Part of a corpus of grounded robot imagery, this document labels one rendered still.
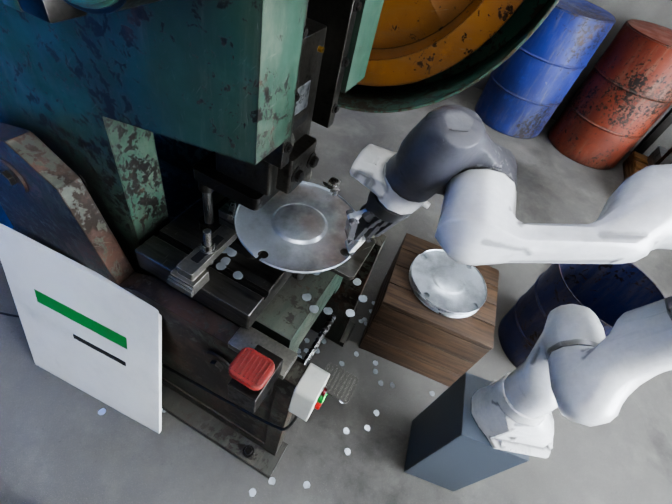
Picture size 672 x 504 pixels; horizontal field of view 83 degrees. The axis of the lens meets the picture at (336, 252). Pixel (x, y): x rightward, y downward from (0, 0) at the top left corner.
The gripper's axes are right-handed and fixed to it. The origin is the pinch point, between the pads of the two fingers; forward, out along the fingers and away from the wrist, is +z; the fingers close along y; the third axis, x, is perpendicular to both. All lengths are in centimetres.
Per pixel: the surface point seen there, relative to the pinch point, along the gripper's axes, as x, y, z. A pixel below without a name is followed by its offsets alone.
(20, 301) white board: 17, -79, 59
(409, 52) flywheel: 37.3, 18.6, -15.8
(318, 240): 3.1, -6.2, 5.1
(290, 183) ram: 11.1, -13.2, -6.8
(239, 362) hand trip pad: -19.4, -27.8, 0.0
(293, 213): 11.4, -9.6, 7.4
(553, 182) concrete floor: 63, 217, 106
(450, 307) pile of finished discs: -14, 48, 42
